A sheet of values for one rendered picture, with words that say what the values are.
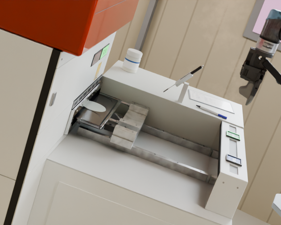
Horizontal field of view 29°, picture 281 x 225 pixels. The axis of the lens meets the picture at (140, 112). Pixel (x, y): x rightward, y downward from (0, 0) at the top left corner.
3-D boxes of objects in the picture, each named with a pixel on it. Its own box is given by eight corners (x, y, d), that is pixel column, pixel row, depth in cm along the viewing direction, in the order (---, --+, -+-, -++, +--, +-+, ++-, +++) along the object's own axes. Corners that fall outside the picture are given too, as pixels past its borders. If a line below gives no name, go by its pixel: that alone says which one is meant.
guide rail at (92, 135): (76, 134, 197) (78, 126, 196) (77, 132, 199) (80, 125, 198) (205, 182, 195) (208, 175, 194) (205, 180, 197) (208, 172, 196)
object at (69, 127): (62, 134, 187) (70, 109, 184) (92, 101, 229) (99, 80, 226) (67, 135, 187) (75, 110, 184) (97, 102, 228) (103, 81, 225)
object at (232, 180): (204, 209, 175) (220, 172, 170) (209, 150, 227) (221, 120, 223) (232, 219, 174) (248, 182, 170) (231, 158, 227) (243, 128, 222)
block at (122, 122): (117, 127, 200) (119, 120, 199) (118, 124, 203) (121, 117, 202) (137, 135, 200) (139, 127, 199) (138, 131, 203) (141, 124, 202)
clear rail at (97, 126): (3, 94, 191) (4, 90, 191) (5, 93, 193) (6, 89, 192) (101, 131, 189) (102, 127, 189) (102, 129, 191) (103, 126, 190)
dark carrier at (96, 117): (8, 93, 193) (9, 91, 192) (40, 72, 225) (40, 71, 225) (98, 127, 191) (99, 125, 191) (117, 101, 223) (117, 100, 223)
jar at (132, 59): (120, 69, 244) (126, 49, 241) (123, 66, 250) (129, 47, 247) (134, 74, 243) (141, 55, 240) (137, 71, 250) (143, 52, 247)
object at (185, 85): (168, 98, 225) (179, 69, 221) (169, 96, 229) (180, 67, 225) (182, 103, 225) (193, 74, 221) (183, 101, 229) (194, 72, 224)
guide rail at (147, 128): (93, 113, 223) (96, 106, 222) (95, 112, 225) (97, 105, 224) (208, 156, 221) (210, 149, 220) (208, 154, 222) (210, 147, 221)
